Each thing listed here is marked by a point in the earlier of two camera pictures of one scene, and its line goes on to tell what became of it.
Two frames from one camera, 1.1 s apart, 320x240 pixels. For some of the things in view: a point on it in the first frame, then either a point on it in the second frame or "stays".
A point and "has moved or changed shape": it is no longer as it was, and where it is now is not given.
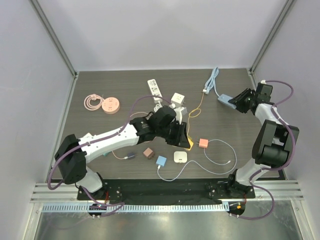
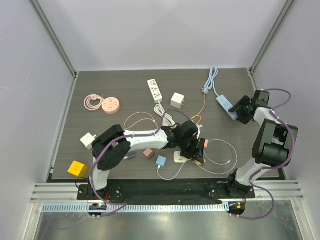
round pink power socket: [110, 105] stays
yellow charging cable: [189, 117] to [198, 115]
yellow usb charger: [191, 143] has moved or changed shape
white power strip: [155, 90] stays
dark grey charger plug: [130, 154] stays
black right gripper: [243, 100] to [240, 108]
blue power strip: [224, 99] has moved or changed shape
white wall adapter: [180, 157] stays
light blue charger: [161, 161] stays
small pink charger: [148, 153] stays
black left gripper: [181, 139] to [199, 156]
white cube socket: [178, 99] stays
